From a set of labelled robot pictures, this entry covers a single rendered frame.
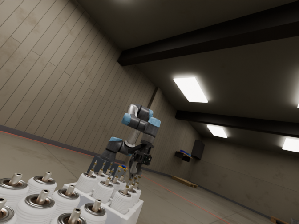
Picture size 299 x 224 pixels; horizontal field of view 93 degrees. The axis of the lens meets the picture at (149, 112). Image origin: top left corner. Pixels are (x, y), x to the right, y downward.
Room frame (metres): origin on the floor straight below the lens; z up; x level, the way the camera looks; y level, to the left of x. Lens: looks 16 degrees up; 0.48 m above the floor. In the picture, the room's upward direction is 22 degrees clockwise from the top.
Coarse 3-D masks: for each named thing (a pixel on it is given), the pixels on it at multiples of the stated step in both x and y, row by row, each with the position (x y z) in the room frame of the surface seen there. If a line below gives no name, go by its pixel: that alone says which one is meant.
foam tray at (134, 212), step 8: (64, 184) 0.89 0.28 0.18; (72, 184) 0.92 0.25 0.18; (80, 192) 0.86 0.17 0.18; (80, 200) 0.85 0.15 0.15; (88, 200) 0.84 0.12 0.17; (112, 200) 0.93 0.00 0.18; (104, 208) 0.81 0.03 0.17; (136, 208) 0.96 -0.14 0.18; (112, 216) 0.80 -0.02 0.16; (120, 216) 0.79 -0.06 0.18; (128, 216) 0.81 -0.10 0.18; (136, 216) 1.04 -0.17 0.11
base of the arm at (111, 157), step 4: (104, 152) 1.45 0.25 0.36; (108, 152) 1.44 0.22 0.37; (112, 152) 1.45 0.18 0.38; (116, 152) 1.48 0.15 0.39; (100, 156) 1.46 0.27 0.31; (104, 156) 1.43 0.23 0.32; (108, 156) 1.44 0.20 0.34; (112, 156) 1.45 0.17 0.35; (108, 160) 1.43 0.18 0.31; (112, 160) 1.45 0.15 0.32
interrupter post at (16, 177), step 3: (15, 174) 0.51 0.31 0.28; (18, 174) 0.53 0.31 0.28; (21, 174) 0.53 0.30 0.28; (12, 177) 0.51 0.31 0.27; (15, 177) 0.51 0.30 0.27; (18, 177) 0.52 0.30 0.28; (12, 180) 0.51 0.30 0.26; (15, 180) 0.51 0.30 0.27; (18, 180) 0.52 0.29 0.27; (9, 183) 0.51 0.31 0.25; (12, 183) 0.51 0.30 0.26; (15, 183) 0.52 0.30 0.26
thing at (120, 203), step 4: (116, 192) 0.86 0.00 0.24; (116, 196) 0.84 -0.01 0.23; (120, 196) 0.83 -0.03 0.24; (124, 196) 0.83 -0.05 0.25; (116, 200) 0.83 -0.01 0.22; (120, 200) 0.83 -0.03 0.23; (124, 200) 0.83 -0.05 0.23; (128, 200) 0.84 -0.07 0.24; (112, 204) 0.85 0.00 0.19; (116, 204) 0.83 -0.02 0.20; (120, 204) 0.83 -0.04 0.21; (124, 204) 0.83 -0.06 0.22; (128, 204) 0.84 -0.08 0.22; (112, 208) 0.84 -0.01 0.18; (116, 208) 0.83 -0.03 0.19; (120, 208) 0.83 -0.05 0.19; (124, 208) 0.83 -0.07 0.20; (128, 208) 0.86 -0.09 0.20; (120, 212) 0.83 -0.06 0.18; (124, 212) 0.84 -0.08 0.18
